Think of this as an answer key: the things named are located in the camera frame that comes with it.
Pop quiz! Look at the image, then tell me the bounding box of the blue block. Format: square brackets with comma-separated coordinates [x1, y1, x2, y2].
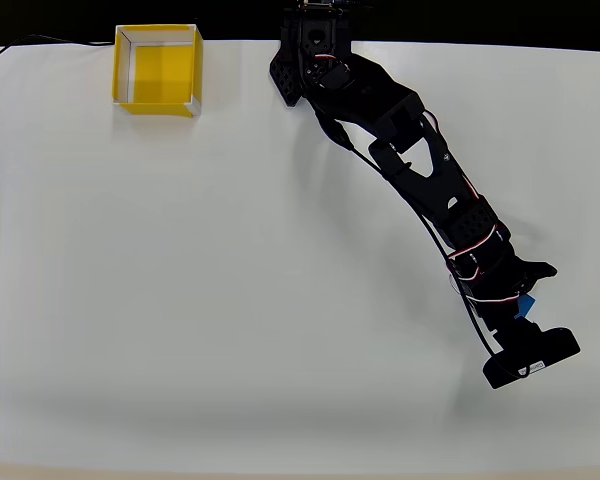
[512, 293, 538, 322]

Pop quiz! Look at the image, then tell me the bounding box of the yellow open box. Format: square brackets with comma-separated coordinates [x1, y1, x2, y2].
[111, 23, 204, 120]

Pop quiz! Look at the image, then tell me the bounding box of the black webcam with white label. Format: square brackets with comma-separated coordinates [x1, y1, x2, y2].
[481, 319, 581, 391]

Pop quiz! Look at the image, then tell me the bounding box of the thin black table cable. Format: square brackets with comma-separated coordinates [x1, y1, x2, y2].
[0, 33, 116, 69]

